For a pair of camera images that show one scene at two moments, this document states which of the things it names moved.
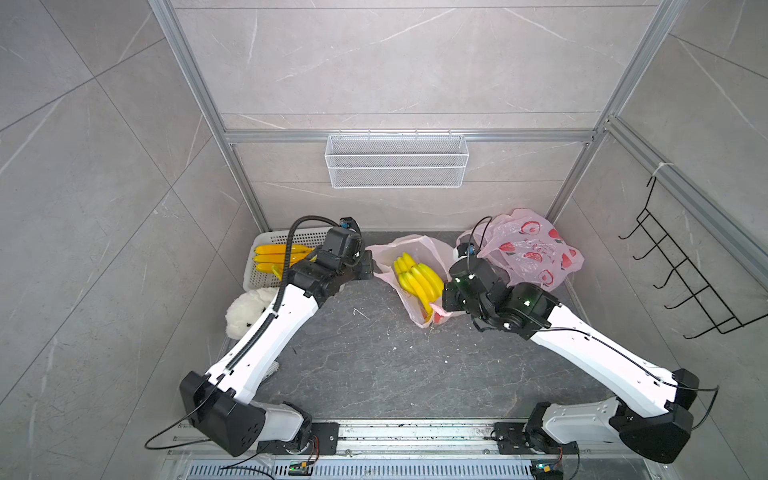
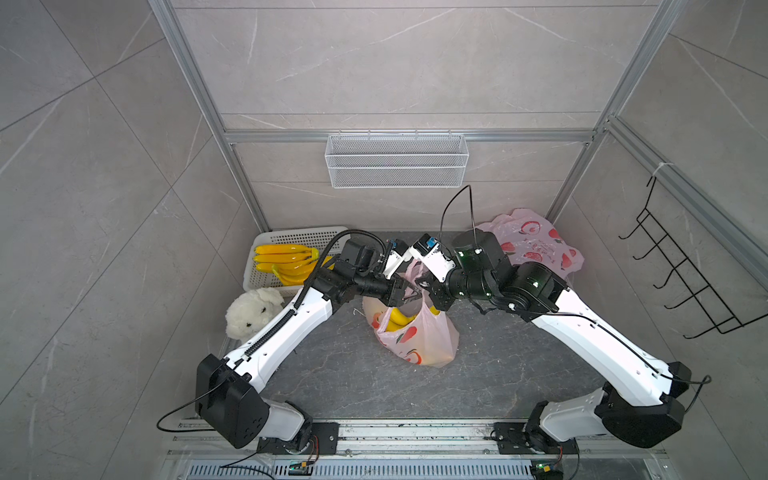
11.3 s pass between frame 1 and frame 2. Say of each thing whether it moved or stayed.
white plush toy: stayed
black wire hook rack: stayed
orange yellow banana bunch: stayed
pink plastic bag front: moved
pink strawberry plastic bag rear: stayed
